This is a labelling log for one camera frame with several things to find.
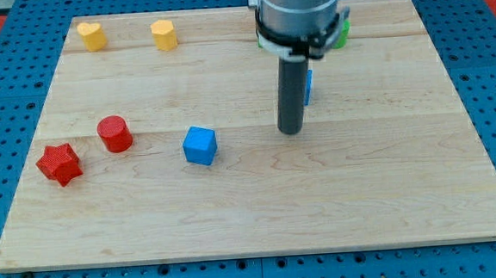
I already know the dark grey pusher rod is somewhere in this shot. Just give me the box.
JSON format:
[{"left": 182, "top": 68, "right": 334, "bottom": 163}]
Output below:
[{"left": 277, "top": 59, "right": 308, "bottom": 135}]

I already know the blue cube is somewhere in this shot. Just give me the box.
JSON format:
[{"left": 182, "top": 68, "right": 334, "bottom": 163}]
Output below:
[{"left": 182, "top": 126, "right": 218, "bottom": 166}]

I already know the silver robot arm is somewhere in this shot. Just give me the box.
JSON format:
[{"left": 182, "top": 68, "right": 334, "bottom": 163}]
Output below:
[{"left": 255, "top": 0, "right": 350, "bottom": 135}]

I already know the blue triangle block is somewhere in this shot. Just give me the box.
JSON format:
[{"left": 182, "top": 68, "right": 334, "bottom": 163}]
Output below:
[{"left": 303, "top": 69, "right": 313, "bottom": 106}]

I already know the green block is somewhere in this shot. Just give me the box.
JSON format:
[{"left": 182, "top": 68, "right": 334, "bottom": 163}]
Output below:
[{"left": 333, "top": 20, "right": 350, "bottom": 49}]

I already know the yellow hexagon block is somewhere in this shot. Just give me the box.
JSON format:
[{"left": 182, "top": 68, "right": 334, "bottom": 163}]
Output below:
[{"left": 150, "top": 19, "right": 178, "bottom": 51}]

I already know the wooden board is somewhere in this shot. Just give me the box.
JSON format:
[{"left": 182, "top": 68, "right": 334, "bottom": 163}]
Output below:
[{"left": 0, "top": 0, "right": 496, "bottom": 273}]

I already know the red cylinder block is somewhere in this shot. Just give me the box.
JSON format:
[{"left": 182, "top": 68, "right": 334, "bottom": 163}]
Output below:
[{"left": 96, "top": 115, "right": 133, "bottom": 153}]

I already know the yellow heart block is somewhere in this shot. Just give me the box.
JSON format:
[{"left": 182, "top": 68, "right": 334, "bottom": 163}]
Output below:
[{"left": 77, "top": 22, "right": 108, "bottom": 52}]

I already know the red star block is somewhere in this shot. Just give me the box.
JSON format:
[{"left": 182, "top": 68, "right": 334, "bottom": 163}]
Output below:
[{"left": 36, "top": 143, "right": 84, "bottom": 188}]

